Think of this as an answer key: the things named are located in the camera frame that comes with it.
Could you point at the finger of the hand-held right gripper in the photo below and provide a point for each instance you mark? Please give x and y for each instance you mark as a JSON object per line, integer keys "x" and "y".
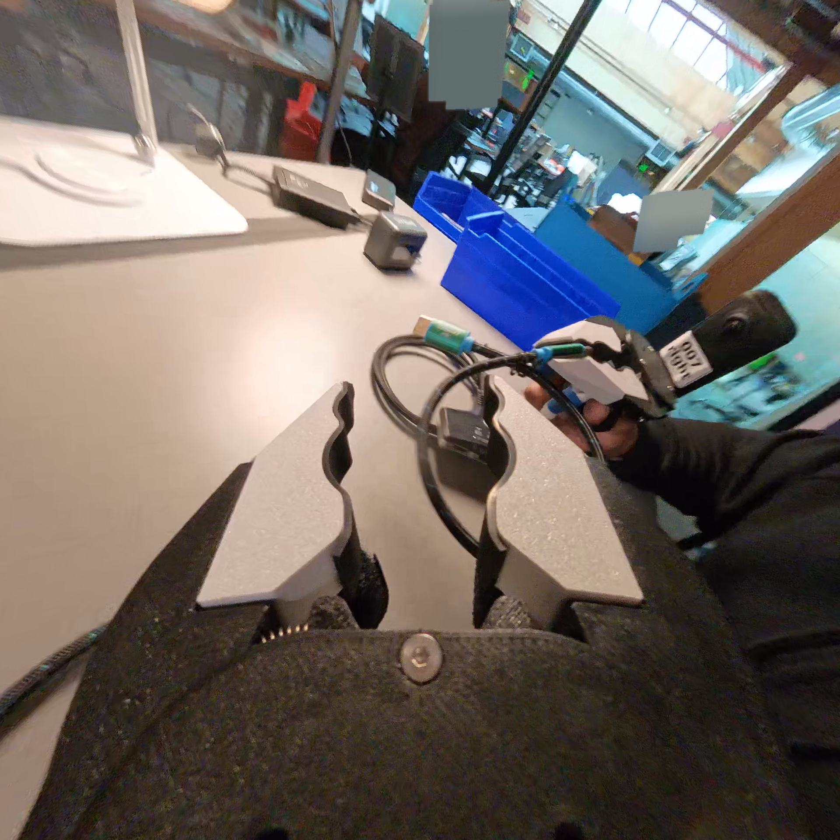
{"x": 597, "y": 380}
{"x": 584, "y": 331}

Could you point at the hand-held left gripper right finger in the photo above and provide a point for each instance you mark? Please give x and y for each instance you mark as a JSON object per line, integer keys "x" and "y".
{"x": 564, "y": 525}

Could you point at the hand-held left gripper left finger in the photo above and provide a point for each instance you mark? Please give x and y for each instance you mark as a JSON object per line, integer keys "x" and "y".
{"x": 282, "y": 525}

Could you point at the large blue bin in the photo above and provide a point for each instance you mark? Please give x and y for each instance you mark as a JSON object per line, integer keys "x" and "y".
{"x": 512, "y": 289}

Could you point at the black hdmi switch box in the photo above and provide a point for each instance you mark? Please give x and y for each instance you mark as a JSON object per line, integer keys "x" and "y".
{"x": 459, "y": 430}

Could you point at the person's right forearm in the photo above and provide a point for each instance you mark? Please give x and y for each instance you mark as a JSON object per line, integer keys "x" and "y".
{"x": 709, "y": 472}

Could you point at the person's right hand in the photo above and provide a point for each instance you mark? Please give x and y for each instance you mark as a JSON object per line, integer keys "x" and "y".
{"x": 610, "y": 436}

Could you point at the blue partition panel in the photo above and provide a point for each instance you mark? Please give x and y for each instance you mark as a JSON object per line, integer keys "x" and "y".
{"x": 604, "y": 262}

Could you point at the blue bin with dividers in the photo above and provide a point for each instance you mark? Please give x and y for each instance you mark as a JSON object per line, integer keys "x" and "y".
{"x": 446, "y": 203}

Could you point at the grey cube charger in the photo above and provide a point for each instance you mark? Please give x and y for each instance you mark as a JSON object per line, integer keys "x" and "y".
{"x": 390, "y": 243}

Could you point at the person's black jacket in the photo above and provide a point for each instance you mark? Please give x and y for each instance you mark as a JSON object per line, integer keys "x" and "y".
{"x": 787, "y": 623}

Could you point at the black slanted pole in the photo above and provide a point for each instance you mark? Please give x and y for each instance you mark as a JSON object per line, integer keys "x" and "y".
{"x": 538, "y": 92}

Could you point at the small grey box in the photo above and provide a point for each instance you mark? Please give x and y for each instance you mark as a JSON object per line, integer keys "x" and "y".
{"x": 379, "y": 190}

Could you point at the flat grey power brick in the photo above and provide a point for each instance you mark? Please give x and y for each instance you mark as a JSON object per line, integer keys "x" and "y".
{"x": 308, "y": 193}

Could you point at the black monitor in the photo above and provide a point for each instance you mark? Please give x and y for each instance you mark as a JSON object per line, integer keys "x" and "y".
{"x": 394, "y": 65}

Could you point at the red box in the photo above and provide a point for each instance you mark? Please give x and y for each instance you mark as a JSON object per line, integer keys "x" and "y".
{"x": 300, "y": 124}

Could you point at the grey metal pole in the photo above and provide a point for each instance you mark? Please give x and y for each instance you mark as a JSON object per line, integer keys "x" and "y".
{"x": 338, "y": 79}

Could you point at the white desk stand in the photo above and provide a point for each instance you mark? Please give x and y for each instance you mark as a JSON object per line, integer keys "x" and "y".
{"x": 98, "y": 190}

